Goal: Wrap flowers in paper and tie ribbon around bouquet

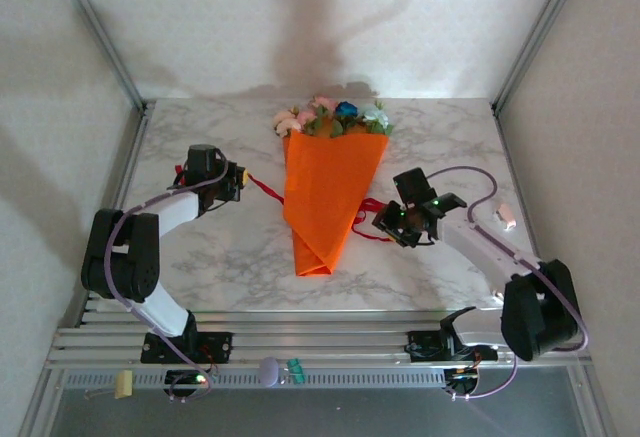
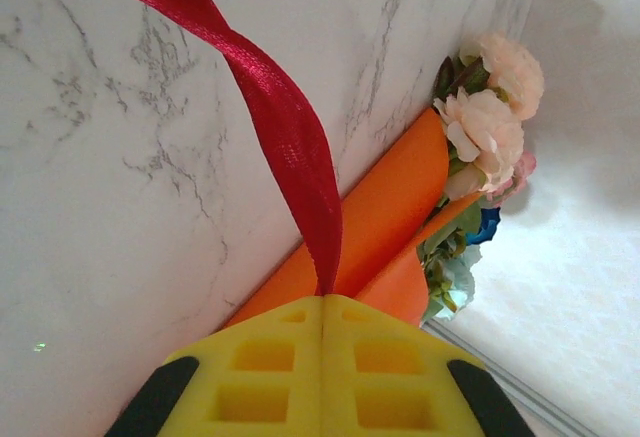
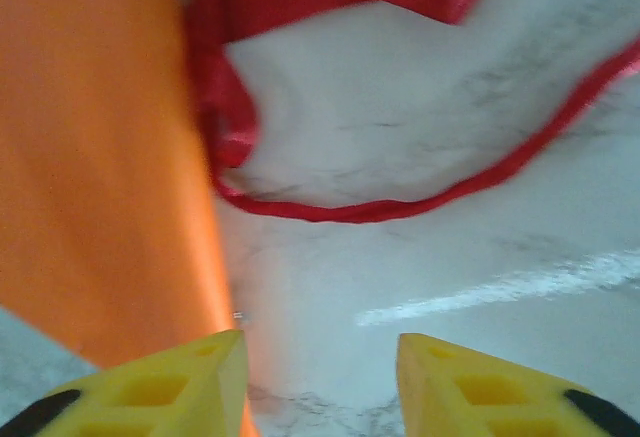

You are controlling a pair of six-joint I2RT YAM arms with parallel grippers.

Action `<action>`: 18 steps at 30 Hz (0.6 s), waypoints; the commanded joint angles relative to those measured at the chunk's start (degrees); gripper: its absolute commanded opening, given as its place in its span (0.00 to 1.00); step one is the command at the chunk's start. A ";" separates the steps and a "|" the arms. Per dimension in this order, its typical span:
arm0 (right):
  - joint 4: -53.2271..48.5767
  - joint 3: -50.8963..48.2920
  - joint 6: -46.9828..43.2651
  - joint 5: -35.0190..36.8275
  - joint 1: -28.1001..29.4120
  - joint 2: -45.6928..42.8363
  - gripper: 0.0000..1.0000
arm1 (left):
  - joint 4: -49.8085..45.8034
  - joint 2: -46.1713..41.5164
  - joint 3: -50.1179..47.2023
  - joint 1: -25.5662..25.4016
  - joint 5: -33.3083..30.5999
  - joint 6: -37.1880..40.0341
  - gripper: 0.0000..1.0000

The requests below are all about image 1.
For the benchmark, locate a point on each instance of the red ribbon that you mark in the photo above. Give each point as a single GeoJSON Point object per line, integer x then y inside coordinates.
{"type": "Point", "coordinates": [372, 204]}

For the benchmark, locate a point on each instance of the orange wrapping paper sheet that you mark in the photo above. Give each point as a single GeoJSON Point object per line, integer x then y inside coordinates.
{"type": "Point", "coordinates": [325, 197]}

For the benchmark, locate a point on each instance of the peach artificial flower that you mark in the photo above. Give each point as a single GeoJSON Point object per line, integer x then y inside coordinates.
{"type": "Point", "coordinates": [285, 122]}

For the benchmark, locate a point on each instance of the pink artificial flower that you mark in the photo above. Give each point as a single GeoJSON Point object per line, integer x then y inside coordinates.
{"type": "Point", "coordinates": [325, 103]}

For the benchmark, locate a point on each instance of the dark blue artificial flower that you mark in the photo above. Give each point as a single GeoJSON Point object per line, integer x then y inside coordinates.
{"type": "Point", "coordinates": [345, 108]}

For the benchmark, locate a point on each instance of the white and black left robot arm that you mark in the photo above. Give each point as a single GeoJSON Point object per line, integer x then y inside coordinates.
{"type": "Point", "coordinates": [125, 262]}

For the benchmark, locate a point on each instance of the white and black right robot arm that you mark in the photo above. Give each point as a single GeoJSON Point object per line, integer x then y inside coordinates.
{"type": "Point", "coordinates": [535, 307]}

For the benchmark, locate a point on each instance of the purple oval pebble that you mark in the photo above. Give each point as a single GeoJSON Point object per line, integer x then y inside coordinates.
{"type": "Point", "coordinates": [268, 371]}

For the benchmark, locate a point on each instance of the yellow binder clip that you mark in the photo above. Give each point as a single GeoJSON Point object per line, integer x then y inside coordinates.
{"type": "Point", "coordinates": [123, 384]}

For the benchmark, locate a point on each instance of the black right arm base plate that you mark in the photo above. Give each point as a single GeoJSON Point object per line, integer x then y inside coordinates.
{"type": "Point", "coordinates": [417, 352]}

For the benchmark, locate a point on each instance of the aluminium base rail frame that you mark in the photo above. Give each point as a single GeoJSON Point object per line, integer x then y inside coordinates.
{"type": "Point", "coordinates": [325, 337]}

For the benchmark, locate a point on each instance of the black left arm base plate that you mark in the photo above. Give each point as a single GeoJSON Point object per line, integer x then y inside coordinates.
{"type": "Point", "coordinates": [222, 344]}

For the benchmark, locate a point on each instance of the aluminium corner post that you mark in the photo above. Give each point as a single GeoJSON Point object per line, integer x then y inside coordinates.
{"type": "Point", "coordinates": [540, 32]}
{"type": "Point", "coordinates": [101, 37]}

